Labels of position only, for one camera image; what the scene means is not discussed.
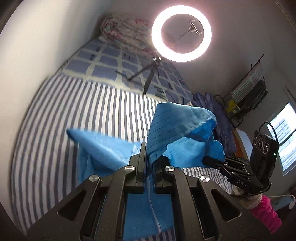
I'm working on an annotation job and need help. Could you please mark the light blue zip garment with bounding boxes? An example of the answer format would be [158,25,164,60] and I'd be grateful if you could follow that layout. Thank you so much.
[67,102,225,240]

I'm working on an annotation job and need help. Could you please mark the folded floral blanket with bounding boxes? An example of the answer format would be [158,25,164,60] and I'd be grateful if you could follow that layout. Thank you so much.
[100,14,156,57]

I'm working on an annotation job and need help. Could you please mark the right forearm pink sleeve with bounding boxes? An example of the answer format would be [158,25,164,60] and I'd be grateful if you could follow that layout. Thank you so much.
[249,195,282,234]

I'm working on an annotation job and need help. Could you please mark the black light tripod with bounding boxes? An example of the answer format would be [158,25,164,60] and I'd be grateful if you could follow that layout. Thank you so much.
[115,54,162,95]

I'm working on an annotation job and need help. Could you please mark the orange covered stool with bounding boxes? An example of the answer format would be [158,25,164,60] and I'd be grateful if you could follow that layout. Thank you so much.
[232,128,252,160]

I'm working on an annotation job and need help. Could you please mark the blue patchwork bed sheet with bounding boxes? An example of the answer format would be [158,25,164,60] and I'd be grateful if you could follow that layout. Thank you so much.
[61,38,192,104]

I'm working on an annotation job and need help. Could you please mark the right hand white glove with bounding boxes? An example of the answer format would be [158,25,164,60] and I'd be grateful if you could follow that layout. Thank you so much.
[231,186,262,210]

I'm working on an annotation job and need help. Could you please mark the yellow box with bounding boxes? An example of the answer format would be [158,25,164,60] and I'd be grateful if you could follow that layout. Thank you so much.
[226,99,240,114]

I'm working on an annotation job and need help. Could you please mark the phone holder clamp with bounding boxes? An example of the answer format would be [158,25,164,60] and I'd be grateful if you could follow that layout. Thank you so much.
[170,20,203,48]

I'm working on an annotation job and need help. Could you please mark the black clothes rack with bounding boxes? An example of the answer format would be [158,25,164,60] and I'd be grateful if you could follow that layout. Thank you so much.
[214,57,267,128]

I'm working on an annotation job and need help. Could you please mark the striped cloth on rack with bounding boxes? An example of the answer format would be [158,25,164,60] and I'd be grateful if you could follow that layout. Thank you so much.
[230,62,264,103]

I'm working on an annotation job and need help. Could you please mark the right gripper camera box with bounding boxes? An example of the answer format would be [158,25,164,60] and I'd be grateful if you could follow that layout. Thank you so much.
[250,121,280,183]

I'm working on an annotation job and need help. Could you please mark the blue white striped quilt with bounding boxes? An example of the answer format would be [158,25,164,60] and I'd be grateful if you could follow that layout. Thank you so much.
[10,73,234,241]

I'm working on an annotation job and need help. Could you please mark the dark clothes on rack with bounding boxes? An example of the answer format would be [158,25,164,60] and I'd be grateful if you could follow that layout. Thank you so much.
[238,80,267,111]

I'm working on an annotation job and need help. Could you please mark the ring light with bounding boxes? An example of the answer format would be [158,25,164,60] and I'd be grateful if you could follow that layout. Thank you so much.
[151,5,212,62]

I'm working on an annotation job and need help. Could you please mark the window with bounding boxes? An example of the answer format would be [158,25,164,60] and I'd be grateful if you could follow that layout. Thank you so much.
[268,102,296,176]

